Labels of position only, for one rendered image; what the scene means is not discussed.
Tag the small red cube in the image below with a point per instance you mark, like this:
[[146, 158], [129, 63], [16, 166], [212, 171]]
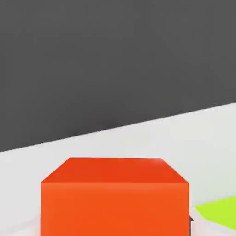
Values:
[[114, 202]]

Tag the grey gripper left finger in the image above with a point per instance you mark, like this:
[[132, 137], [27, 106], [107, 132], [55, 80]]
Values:
[[32, 229]]

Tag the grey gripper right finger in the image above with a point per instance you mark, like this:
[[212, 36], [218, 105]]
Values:
[[204, 227]]

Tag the small green cube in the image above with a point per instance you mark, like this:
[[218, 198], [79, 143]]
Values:
[[221, 210]]

